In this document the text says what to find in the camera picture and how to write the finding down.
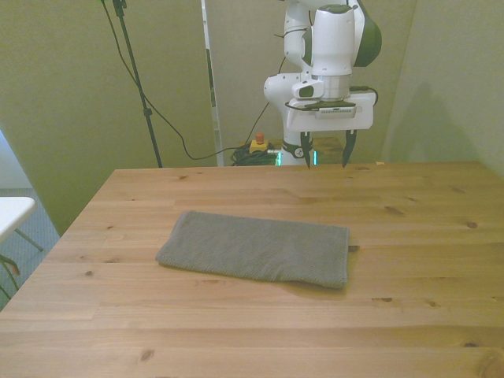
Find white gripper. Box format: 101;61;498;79
285;91;376;171

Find grey towel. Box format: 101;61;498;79
154;210;351;290

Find yellow emergency stop box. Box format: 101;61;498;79
250;133;270;155

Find white vertical panel strip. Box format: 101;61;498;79
200;0;226;167

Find white folding table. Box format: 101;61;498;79
0;196;45;301

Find grey wrist camera bar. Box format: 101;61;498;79
289;99;358;120

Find coiled black cable bundle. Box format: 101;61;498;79
229;145;279;167

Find black stand cable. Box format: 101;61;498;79
98;0;253;161

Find black camera stand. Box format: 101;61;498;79
111;0;164;169

